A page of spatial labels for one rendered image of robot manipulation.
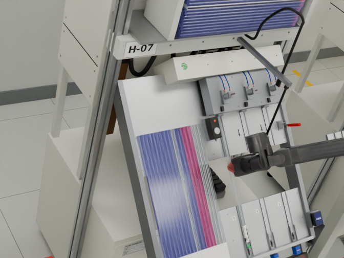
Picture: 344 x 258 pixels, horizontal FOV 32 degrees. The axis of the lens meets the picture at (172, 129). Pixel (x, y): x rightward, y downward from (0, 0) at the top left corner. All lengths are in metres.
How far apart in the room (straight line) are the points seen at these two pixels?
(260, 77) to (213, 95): 0.24
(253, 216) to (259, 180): 1.48
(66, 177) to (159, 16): 0.91
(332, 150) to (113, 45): 0.77
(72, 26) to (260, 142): 0.81
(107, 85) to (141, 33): 0.21
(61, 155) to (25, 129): 1.11
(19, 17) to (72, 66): 1.25
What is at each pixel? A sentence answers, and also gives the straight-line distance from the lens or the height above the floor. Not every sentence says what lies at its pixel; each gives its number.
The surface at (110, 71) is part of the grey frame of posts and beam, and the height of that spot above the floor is 1.25.
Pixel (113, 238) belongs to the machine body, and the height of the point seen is 0.62.
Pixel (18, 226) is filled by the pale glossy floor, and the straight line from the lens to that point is 3.10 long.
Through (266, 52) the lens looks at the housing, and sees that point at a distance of 2.30.
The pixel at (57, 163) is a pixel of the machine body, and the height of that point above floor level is 0.55.
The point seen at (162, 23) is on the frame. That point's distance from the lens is 1.93.
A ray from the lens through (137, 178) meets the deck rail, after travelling 2.00.
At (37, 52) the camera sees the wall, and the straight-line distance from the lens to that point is 3.69.
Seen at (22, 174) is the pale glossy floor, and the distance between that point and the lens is 3.36.
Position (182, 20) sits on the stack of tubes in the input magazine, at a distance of 1.92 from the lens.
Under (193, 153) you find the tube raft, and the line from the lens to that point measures 2.11.
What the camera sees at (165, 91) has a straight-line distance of 2.10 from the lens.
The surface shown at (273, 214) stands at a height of 0.80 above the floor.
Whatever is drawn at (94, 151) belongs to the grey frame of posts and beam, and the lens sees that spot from 2.17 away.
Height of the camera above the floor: 2.31
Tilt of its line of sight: 36 degrees down
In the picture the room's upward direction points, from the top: 16 degrees clockwise
